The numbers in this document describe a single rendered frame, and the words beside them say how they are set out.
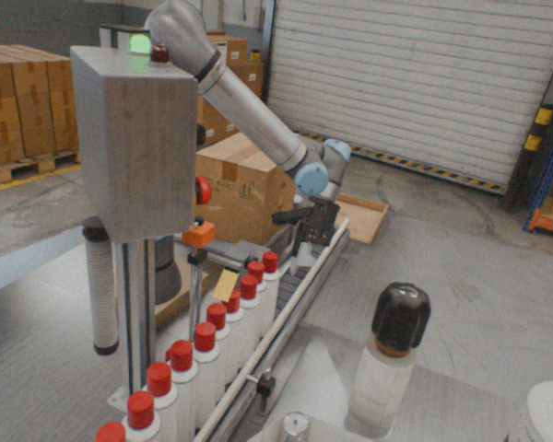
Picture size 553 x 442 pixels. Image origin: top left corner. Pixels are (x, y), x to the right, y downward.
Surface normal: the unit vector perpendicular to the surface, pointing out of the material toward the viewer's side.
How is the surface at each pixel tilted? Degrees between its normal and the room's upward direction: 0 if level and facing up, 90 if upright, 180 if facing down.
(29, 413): 0
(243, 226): 90
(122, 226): 90
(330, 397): 0
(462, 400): 0
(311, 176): 94
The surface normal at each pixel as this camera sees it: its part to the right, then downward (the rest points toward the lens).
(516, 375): 0.11, -0.88
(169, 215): 0.52, 0.44
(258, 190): -0.38, 0.38
